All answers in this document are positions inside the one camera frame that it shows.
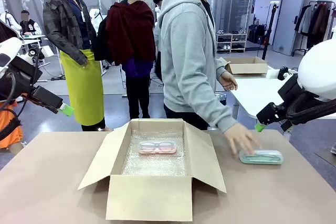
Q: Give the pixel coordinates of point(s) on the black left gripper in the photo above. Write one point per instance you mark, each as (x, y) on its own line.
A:
(47, 99)

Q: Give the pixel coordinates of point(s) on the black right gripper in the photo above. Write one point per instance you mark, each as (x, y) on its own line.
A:
(270, 113)

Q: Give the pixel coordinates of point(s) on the green glasses case clear lid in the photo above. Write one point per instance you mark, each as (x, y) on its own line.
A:
(265, 158)

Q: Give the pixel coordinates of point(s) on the brown cardboard box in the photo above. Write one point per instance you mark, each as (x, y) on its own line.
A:
(246, 67)
(149, 197)

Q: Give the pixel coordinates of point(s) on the pink glasses case clear lid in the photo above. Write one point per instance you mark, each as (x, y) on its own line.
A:
(157, 148)

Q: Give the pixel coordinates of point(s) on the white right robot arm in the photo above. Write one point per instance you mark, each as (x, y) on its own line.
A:
(317, 69)

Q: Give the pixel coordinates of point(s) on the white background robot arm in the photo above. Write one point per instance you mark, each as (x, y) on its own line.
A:
(8, 19)
(95, 16)

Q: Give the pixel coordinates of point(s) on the person's right forearm grey sleeve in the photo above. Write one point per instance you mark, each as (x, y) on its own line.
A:
(218, 113)

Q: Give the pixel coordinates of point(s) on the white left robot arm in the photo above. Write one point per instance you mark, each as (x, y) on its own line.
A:
(10, 53)

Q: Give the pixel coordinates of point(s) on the person's left forearm grey sleeve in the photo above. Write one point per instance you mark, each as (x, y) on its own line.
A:
(221, 65)

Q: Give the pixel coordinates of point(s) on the person's right hand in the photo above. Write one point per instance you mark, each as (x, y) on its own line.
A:
(240, 137)

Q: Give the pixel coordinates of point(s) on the person's left hand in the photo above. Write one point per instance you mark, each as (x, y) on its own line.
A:
(228, 81)

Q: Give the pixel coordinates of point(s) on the white table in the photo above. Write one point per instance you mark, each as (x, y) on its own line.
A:
(257, 90)

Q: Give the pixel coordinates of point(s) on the black plastic stool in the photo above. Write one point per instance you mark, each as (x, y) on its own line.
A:
(222, 99)

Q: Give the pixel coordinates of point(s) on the black white handheld device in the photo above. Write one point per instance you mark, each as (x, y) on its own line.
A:
(283, 74)

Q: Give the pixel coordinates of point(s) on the mannequin camouflage jacket yellow skirt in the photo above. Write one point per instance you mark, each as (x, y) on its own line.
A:
(78, 51)

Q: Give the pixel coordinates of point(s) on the mannequin black jacket orange skirt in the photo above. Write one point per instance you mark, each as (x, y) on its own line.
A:
(8, 129)

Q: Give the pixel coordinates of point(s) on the black backpack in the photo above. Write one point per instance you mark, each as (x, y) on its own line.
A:
(101, 43)

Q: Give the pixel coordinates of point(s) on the white background desk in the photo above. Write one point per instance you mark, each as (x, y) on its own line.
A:
(34, 38)

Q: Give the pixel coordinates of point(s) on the white shoe rack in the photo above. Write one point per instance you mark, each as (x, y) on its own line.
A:
(231, 41)

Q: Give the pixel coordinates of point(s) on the black luggage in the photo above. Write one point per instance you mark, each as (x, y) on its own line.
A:
(256, 33)

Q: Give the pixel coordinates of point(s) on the seated person varsity jacket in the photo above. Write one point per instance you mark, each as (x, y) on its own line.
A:
(27, 24)

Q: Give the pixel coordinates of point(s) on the black tripod stand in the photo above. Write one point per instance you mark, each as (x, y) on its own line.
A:
(267, 32)

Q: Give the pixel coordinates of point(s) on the mannequin dark red cloak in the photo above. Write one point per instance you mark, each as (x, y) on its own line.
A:
(131, 32)

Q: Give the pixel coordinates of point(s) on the clear bubble wrap sheet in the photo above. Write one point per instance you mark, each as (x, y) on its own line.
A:
(157, 165)

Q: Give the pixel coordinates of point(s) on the person in grey hoodie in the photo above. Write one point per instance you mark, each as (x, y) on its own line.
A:
(183, 51)

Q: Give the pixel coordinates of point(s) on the clothes rack with garments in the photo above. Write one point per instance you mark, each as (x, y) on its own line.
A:
(315, 22)

